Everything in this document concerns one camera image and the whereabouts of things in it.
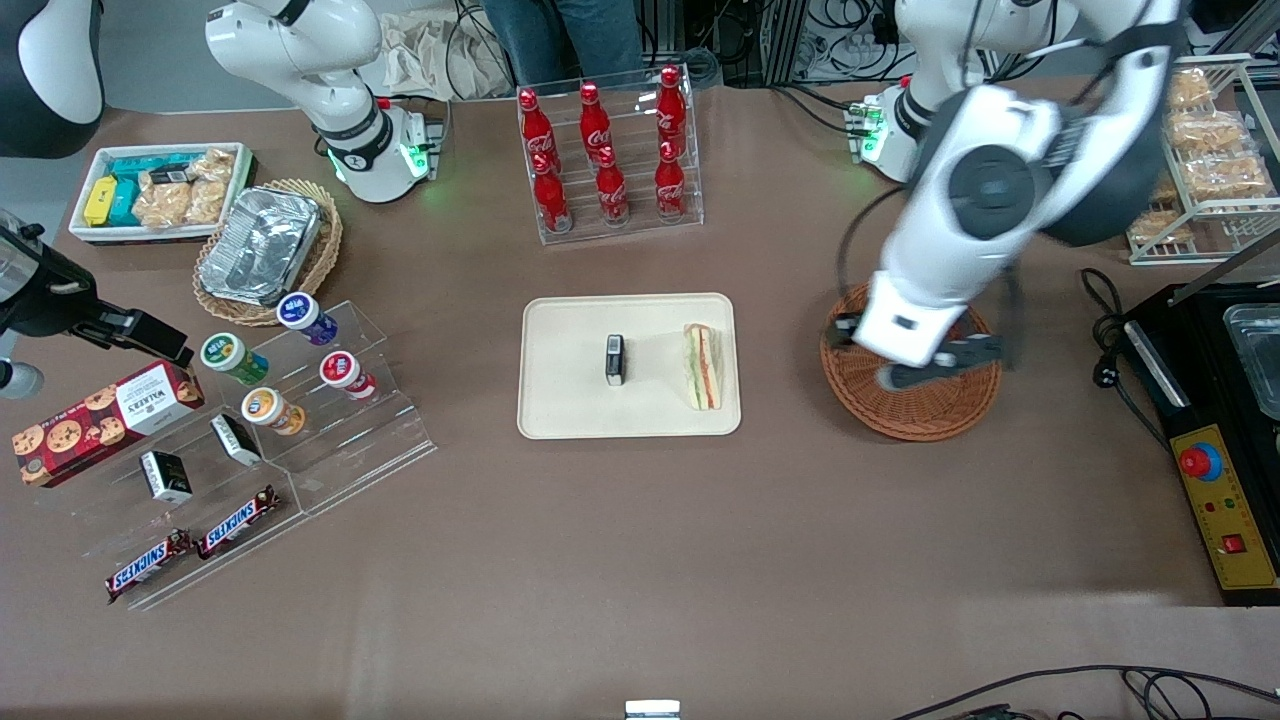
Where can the purple-lid gum jar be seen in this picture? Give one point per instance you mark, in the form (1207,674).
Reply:
(300,312)

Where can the person in blue jeans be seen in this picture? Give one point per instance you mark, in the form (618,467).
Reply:
(570,40)

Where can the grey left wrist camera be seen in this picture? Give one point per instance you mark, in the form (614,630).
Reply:
(915,378)

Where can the cream plastic tray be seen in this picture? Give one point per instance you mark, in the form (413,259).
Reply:
(570,380)

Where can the red Walkers shortbread box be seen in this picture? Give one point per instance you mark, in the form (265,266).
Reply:
(100,420)

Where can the red-lid gum jar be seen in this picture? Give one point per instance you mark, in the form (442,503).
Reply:
(342,370)

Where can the small black carton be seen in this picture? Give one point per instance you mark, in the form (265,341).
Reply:
(237,440)
(167,477)
(615,360)

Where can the clear acrylic tiered stand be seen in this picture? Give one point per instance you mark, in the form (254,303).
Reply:
(380,440)

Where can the aluminium foil tray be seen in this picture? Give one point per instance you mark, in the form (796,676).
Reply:
(260,245)

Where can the oval light wicker basket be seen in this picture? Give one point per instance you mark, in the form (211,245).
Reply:
(325,250)

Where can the round brown wicker basket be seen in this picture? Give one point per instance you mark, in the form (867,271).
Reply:
(930,415)

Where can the teal small box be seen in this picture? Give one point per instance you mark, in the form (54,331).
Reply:
(125,205)
(135,165)

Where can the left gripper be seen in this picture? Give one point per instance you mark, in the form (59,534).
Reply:
(837,333)

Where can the red emergency stop button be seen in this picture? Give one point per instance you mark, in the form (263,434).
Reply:
(1200,460)

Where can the orange-lid gum jar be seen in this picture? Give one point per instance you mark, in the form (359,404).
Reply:
(265,405)

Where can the white plastic bin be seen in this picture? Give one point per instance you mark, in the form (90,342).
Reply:
(110,231)

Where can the clear acrylic bottle rack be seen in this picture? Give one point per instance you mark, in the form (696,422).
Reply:
(640,228)

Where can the beige cloth bag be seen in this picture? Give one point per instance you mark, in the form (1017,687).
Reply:
(430,60)

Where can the bagged fried snack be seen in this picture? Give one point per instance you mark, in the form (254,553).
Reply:
(1192,88)
(1225,175)
(1212,130)
(1168,188)
(1160,227)

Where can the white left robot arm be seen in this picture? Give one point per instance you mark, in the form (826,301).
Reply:
(990,180)

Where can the Snickers chocolate bar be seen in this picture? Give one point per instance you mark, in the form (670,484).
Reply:
(148,566)
(238,522)

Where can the black appliance with yellow panel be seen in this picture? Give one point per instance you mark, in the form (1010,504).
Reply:
(1200,360)

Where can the green-lid gum jar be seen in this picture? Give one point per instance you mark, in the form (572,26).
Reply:
(225,352)

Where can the triangle sandwich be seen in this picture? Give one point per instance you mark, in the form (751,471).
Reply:
(703,365)

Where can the yellow small box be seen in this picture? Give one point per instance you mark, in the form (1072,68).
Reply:
(100,202)

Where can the grey metal bar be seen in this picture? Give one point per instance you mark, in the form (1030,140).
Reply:
(1225,265)

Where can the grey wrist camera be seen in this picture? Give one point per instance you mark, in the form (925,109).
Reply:
(18,380)
(915,378)

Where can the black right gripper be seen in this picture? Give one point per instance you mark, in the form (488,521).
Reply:
(50,302)

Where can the clear-wrapped snack packet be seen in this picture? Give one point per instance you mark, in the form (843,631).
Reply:
(207,200)
(215,165)
(160,205)

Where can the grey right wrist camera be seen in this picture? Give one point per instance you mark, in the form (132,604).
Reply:
(18,380)

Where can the small white device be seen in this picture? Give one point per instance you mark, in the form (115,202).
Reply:
(652,710)

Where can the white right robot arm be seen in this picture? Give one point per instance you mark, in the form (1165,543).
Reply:
(340,100)

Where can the dark small packet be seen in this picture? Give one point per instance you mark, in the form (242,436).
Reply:
(168,177)

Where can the red Coca-Cola bottle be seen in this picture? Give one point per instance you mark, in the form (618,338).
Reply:
(669,180)
(594,120)
(670,105)
(610,185)
(550,195)
(535,125)

